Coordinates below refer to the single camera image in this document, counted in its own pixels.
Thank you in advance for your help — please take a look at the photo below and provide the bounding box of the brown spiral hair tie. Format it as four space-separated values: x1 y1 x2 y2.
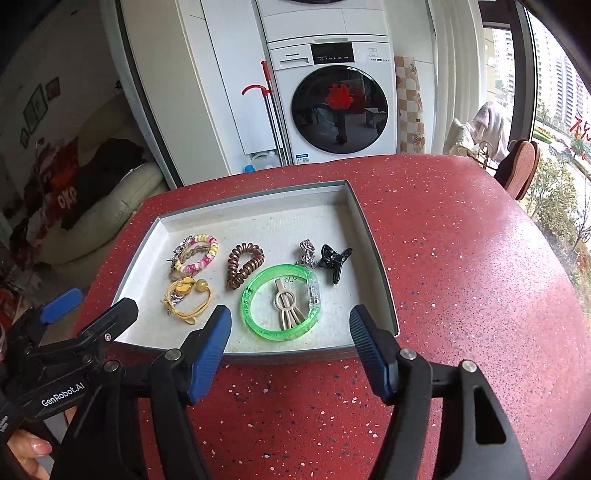
225 242 267 291

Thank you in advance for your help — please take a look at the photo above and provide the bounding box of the pink yellow spiral hair tie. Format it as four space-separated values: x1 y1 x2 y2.
172 233 221 276

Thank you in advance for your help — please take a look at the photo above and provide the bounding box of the red black cushion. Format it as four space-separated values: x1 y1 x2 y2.
41 137 80 225

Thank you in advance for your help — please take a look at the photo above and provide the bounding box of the wooden chair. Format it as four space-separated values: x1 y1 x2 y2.
494 139 540 201

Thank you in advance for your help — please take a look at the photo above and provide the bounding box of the cream leather sofa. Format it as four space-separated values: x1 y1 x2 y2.
37 162 167 266

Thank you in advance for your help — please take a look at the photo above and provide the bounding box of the yellow ball hair tie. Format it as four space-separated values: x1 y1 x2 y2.
161 276 215 325

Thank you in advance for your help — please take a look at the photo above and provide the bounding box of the black claw hair clip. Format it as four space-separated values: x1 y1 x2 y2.
318 244 353 285

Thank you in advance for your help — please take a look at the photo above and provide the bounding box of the grey jewelry tray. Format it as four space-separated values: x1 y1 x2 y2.
116 180 400 362

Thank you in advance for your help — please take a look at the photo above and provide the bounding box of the white curtain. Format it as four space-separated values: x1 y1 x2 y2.
429 0 486 154

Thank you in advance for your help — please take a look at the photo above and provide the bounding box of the tan braided chain bracelet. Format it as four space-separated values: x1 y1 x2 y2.
168 244 213 281

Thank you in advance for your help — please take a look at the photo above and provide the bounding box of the checkered cloth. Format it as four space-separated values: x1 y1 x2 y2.
394 56 426 154

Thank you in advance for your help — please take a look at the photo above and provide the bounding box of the white washing machine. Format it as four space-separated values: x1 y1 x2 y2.
269 35 398 165

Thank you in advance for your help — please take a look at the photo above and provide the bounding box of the green translucent bangle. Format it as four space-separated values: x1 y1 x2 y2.
239 264 322 342

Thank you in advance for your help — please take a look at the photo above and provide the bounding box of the left human hand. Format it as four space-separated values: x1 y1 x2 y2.
1 401 77 479

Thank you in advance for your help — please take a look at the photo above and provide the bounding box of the small crystal hair clip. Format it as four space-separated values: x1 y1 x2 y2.
295 239 318 269

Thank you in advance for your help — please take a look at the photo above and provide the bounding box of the red handled mop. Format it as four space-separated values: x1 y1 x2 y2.
240 60 287 166

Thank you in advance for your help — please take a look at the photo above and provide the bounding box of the white dryer on top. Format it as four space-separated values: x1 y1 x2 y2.
256 0 388 42

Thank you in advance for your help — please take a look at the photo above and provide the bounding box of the beige looped hair clip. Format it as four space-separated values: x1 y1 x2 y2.
273 278 305 331

